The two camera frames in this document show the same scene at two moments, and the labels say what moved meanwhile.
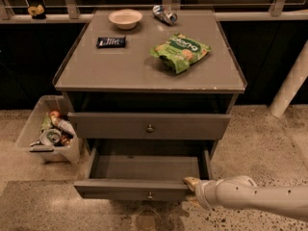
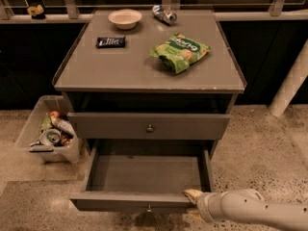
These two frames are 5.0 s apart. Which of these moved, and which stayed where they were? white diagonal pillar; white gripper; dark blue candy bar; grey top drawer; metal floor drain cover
Moved: white gripper
Stayed: white diagonal pillar; dark blue candy bar; grey top drawer; metal floor drain cover
